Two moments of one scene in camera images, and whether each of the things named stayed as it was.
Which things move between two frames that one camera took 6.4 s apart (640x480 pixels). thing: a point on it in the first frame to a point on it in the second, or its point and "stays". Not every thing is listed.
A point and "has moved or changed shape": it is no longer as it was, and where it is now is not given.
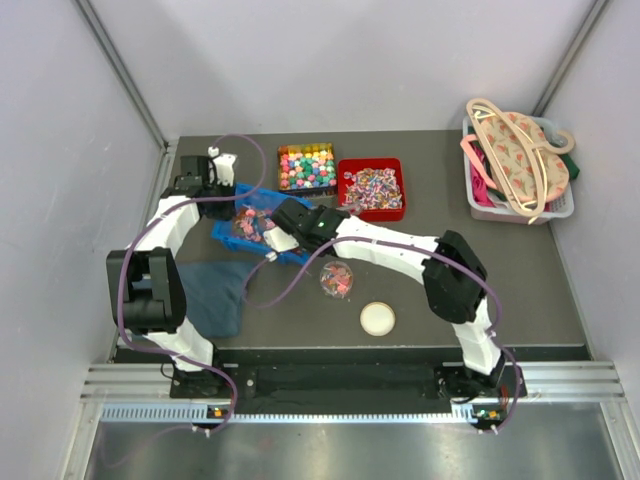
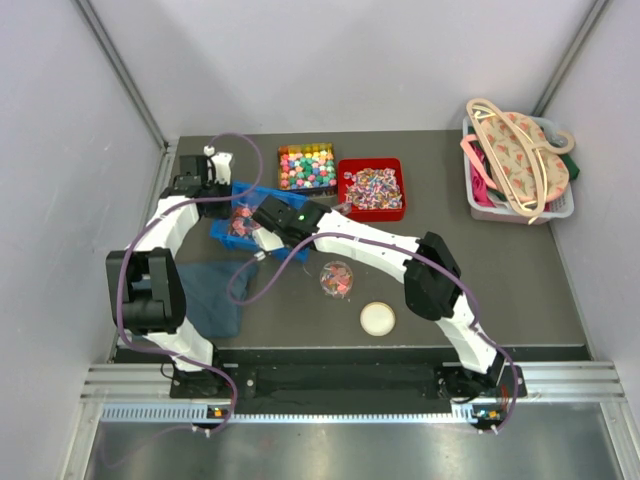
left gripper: (224, 214) stays
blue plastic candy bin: (253, 215) stays
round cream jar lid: (377, 318) stays
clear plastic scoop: (350, 209) has moved or changed shape
